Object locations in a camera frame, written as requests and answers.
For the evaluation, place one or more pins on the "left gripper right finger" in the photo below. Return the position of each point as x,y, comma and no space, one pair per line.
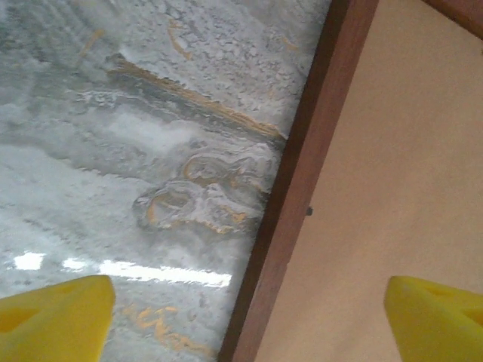
441,328

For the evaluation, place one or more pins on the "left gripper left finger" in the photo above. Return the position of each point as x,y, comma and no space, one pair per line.
53,324

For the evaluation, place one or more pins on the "brown fibreboard backing board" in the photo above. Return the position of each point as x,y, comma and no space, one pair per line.
396,169

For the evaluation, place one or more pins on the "brown wooden picture frame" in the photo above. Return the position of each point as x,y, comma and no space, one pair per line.
300,169

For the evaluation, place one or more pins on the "black frame retaining tab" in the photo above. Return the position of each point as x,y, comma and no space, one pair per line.
309,211

